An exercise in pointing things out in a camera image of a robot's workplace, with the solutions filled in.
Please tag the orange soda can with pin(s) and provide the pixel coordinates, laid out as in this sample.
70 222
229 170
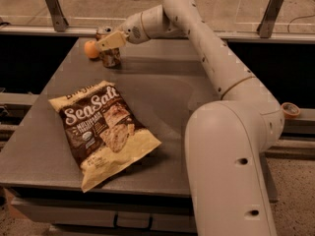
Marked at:
110 58

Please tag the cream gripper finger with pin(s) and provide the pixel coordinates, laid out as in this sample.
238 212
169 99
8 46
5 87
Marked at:
111 40

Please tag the brown sea salt chip bag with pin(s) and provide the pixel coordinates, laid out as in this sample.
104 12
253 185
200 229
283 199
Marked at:
103 134

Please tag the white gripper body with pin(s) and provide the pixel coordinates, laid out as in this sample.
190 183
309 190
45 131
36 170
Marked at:
131 29

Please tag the black drawer handle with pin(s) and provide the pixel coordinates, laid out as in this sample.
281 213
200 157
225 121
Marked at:
129 220

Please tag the orange fruit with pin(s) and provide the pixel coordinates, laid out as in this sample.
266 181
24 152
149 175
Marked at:
90 49

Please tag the orange tape roll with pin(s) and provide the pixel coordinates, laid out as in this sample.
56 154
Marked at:
290 110

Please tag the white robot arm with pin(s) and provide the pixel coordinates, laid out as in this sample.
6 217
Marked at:
223 138

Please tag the grey cabinet drawer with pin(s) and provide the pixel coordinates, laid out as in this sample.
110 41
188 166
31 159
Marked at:
167 220

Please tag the left metal railing bracket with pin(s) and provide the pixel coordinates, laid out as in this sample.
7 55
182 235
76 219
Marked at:
58 19

